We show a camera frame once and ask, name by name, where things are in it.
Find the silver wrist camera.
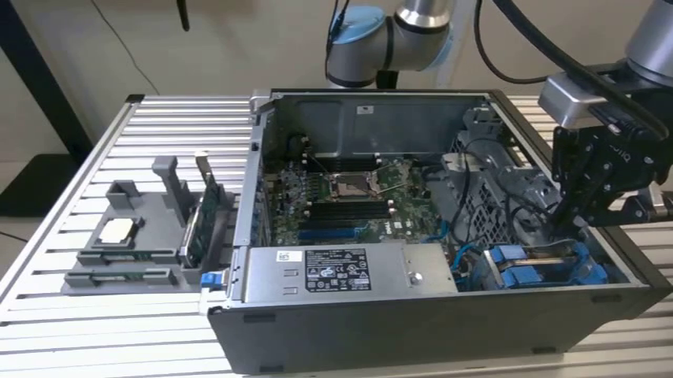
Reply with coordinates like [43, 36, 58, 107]
[537, 73, 612, 129]

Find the green graphics card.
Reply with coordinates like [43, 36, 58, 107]
[178, 150, 226, 273]

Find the silver power supply unit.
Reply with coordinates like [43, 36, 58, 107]
[230, 242, 458, 305]

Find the blue expansion slot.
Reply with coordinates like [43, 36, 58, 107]
[298, 227, 370, 243]

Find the grey metal disk bay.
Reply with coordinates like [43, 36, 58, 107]
[425, 106, 596, 253]

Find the looped black disk wire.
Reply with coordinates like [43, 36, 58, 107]
[502, 187, 560, 238]

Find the black stand pole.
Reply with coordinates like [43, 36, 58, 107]
[0, 0, 96, 159]

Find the blue disk carrier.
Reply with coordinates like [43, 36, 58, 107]
[502, 251, 614, 288]

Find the green RAM stick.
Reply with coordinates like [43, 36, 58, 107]
[78, 250, 175, 265]
[67, 267, 177, 284]

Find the long black wire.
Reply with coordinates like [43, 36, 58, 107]
[449, 137, 514, 241]

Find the silver CPU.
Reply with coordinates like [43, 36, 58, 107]
[98, 219, 139, 243]

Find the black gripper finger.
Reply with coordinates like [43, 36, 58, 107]
[586, 192, 656, 228]
[552, 128, 606, 234]

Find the CPU socket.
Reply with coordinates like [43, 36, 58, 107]
[325, 172, 369, 198]

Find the thin black wall cable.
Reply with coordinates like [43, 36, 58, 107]
[90, 0, 160, 96]

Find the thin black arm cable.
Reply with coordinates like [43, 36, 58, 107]
[326, 0, 349, 45]

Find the green motherboard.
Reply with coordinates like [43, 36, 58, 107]
[262, 156, 448, 246]

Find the black open PC case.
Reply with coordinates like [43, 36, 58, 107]
[199, 87, 673, 375]

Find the open socket cover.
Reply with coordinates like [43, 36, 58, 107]
[371, 160, 413, 194]

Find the grey parts rack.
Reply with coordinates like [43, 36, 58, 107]
[62, 155, 243, 295]

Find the black hanging antenna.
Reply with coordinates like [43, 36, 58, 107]
[175, 0, 193, 32]

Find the black stand base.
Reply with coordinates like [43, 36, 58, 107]
[0, 153, 82, 217]

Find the black case fan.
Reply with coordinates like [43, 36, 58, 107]
[285, 133, 310, 159]

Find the blue wire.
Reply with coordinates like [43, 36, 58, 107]
[430, 220, 482, 279]

